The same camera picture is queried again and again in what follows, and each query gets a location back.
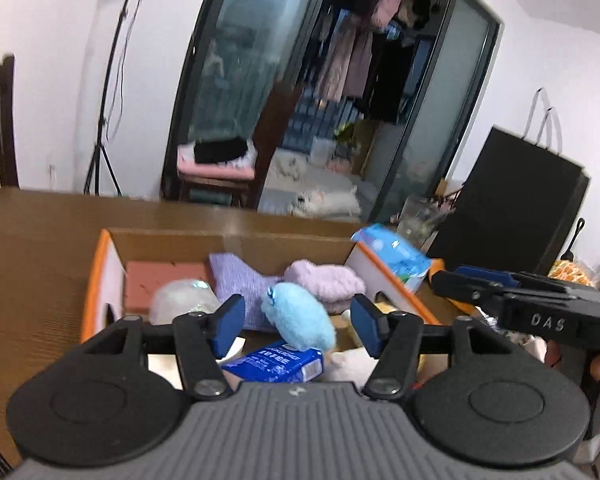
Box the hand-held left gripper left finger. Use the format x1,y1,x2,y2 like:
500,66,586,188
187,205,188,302
82,294,247,401

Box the black framed sliding glass door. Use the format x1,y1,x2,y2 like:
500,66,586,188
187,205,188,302
160,0,503,221

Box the purple knitted pouch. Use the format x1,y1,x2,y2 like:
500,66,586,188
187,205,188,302
209,252,286,333

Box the white fluffy heap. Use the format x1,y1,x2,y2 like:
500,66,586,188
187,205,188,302
290,185,362,219

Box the large blue tissue pack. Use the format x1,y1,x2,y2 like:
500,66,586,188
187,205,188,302
351,223,433,293

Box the black paper bag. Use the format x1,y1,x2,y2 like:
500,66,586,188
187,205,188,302
425,87,591,277

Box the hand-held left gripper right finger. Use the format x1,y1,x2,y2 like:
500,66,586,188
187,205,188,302
351,294,501,401

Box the black hanging clothes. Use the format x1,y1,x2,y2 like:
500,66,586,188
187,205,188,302
370,35,416,123

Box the pink layered sponge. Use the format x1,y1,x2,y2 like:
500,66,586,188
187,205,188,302
124,260,213,317

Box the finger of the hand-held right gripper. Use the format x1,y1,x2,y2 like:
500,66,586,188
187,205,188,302
430,270,503,311
455,266,518,282

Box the blue plush toy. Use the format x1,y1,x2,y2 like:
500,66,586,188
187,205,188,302
260,282,337,351

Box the clear drinking glass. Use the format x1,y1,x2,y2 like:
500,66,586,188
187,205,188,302
395,195,448,251

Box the white plush toy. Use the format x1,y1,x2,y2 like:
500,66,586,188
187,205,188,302
325,347,381,385

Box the studio light on stand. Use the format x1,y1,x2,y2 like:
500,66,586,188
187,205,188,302
82,0,153,196

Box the clear plastic bag of cotton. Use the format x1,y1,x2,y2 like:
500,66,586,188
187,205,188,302
149,277,223,327

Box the red cardboard box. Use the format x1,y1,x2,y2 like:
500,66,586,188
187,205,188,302
80,228,473,391

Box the small blue tissue packet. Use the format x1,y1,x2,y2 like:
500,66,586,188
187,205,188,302
221,342,326,383

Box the beige hanging coat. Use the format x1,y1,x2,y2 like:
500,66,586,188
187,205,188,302
320,20,373,103

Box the pile of folded clothes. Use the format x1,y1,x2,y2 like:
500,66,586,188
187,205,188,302
177,137,258,179

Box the lavender fuzzy plush towel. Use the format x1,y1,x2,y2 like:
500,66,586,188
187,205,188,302
284,259,367,316

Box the orange patterned bag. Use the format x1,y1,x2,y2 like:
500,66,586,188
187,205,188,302
549,259,595,287

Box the pink hanging jacket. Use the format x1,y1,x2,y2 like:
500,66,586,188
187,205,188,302
372,0,404,33

